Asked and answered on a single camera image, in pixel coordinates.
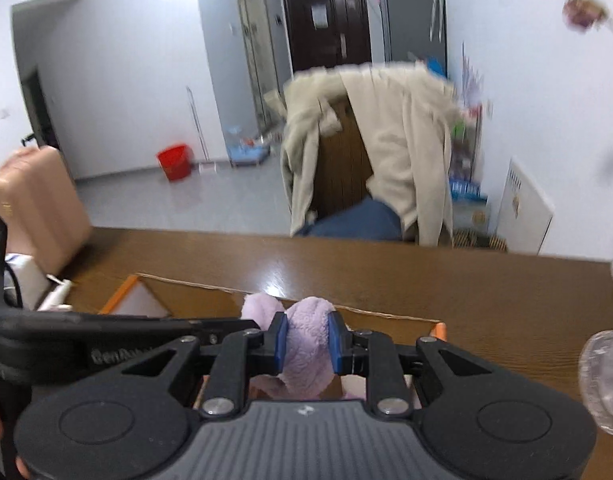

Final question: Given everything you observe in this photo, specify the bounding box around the storage rack with bottles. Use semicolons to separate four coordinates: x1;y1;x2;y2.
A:
449;100;492;216

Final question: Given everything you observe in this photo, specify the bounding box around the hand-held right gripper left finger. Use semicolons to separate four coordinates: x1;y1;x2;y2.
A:
35;312;289;421

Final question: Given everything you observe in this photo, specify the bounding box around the wooden chair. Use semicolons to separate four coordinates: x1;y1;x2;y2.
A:
294;99;404;241

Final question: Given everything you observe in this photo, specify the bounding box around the blue pet tray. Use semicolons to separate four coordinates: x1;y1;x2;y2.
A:
229;140;270;167

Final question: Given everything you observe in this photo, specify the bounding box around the purple fluffy headband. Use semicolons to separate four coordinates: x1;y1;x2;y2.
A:
241;296;344;401

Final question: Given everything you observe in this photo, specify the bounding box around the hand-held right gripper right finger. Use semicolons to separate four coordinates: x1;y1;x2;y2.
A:
328;312;580;422

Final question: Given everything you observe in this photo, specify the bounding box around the pink suitcase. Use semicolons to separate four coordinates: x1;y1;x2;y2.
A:
0;146;93;276

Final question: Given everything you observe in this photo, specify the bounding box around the clear plastic cup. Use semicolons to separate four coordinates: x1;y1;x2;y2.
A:
579;300;613;436

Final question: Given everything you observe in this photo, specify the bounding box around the beige coat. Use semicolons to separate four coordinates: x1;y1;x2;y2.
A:
279;62;459;246

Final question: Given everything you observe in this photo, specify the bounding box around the white tube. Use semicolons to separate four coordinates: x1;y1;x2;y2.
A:
39;279;73;312

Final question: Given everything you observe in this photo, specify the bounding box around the red cardboard box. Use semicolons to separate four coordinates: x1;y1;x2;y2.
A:
99;272;447;406

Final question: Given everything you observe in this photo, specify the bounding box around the glass side door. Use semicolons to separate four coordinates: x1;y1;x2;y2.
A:
234;0;280;133

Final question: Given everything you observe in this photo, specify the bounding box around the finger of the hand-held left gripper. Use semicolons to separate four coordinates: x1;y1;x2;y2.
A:
201;317;268;346

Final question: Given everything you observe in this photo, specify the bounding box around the dark brown entrance door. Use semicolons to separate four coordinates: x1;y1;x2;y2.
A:
281;0;372;73

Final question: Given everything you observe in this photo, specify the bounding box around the grey refrigerator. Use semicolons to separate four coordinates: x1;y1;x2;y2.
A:
381;0;449;68

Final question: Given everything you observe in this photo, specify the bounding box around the white flat board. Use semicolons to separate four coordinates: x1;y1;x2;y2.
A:
489;157;554;256

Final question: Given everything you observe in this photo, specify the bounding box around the clear bag with charger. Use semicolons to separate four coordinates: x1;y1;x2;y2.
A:
5;255;50;311

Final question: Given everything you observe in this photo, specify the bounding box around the white mop handle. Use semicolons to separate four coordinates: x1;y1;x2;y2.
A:
186;85;217;173

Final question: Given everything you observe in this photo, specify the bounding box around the red plastic bucket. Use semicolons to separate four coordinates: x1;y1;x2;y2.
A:
156;144;193;182

